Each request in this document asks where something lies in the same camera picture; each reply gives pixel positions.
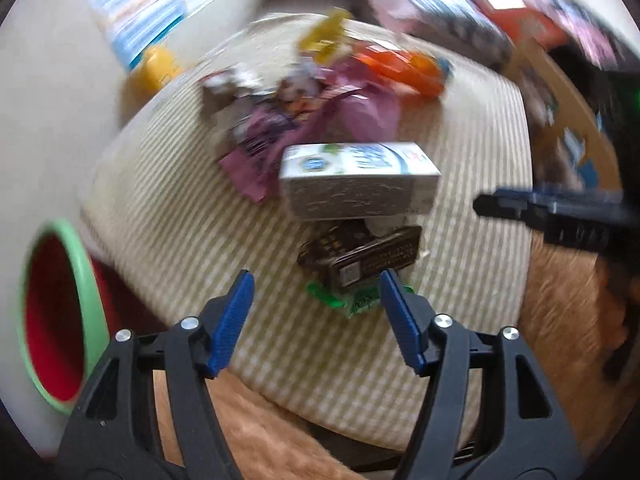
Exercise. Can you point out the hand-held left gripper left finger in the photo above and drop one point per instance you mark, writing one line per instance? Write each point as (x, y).
(230, 320)

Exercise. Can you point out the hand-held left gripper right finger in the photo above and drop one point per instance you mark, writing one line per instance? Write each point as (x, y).
(400, 320)

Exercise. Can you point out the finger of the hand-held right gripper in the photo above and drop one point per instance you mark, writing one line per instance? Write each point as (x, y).
(565, 220)

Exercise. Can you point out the green wrapper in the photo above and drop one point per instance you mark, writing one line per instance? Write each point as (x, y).
(357, 305)

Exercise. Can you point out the black snack packet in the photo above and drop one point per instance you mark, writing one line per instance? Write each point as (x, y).
(360, 260)

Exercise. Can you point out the white carton box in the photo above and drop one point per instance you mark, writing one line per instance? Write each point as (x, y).
(350, 195)

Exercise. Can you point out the green bin with red inside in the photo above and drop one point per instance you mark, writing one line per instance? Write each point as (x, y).
(86, 280)

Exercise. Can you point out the purple wrapper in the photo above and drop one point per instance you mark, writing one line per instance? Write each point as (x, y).
(350, 110)

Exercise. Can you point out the orange wrapper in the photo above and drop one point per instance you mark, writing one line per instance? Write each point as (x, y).
(400, 67)

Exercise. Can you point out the silver wrapper with black print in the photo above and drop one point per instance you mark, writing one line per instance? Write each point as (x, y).
(225, 95)

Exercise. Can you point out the wooden chair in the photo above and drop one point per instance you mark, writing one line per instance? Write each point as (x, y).
(565, 90)

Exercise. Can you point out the striped tablecloth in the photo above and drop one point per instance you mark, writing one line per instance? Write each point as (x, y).
(175, 210)

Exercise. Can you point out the pink pillow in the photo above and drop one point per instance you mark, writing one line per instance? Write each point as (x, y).
(575, 5)

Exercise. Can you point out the orange box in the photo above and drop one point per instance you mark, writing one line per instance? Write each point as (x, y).
(520, 17)

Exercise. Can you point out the patterned bed blanket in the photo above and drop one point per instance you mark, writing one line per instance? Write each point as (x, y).
(440, 5)

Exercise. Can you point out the yellow toy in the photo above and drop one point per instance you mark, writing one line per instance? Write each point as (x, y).
(157, 67)

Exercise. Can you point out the yellow wrapper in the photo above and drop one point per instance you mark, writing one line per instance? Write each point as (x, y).
(325, 35)

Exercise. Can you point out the blue striped wall poster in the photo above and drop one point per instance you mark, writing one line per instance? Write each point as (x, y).
(140, 10)

